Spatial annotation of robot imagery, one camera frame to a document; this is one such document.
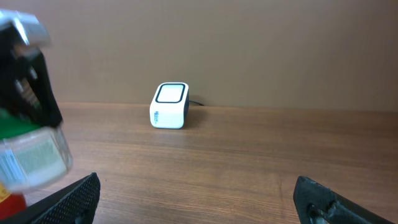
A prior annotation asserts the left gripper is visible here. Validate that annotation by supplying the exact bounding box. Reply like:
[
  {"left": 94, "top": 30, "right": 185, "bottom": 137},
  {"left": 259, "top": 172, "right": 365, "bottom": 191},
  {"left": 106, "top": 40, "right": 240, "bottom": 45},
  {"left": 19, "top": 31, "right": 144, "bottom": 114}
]
[{"left": 1, "top": 27, "right": 63, "bottom": 128}]

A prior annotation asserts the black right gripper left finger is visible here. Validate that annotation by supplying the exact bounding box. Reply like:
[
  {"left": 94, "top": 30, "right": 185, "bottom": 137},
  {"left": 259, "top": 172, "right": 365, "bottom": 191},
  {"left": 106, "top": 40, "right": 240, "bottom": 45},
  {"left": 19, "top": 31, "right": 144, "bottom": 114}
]
[{"left": 1, "top": 172, "right": 101, "bottom": 224}]

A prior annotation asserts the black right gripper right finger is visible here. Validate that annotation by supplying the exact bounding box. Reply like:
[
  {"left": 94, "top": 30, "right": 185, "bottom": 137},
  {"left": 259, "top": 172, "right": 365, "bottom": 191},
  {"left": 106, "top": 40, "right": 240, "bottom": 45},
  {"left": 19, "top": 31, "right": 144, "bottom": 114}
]
[{"left": 293, "top": 175, "right": 392, "bottom": 224}]

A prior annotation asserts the green lid glass jar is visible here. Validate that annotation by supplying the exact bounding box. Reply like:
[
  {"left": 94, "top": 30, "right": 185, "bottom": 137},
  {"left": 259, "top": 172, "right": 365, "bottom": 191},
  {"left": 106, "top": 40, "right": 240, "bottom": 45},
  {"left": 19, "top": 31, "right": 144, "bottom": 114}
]
[{"left": 1, "top": 109, "right": 73, "bottom": 193}]

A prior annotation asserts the red yellow sauce bottle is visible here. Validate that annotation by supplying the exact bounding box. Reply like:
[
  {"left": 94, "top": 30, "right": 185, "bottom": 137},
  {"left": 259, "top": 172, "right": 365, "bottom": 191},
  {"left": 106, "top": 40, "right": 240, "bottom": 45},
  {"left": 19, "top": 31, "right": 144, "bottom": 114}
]
[{"left": 0, "top": 184, "right": 27, "bottom": 220}]

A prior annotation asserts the white barcode scanner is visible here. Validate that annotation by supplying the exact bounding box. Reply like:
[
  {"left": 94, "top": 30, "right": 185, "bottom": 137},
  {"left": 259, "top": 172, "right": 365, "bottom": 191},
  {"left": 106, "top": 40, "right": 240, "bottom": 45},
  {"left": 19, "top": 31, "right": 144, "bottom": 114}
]
[{"left": 149, "top": 82, "right": 189, "bottom": 129}]

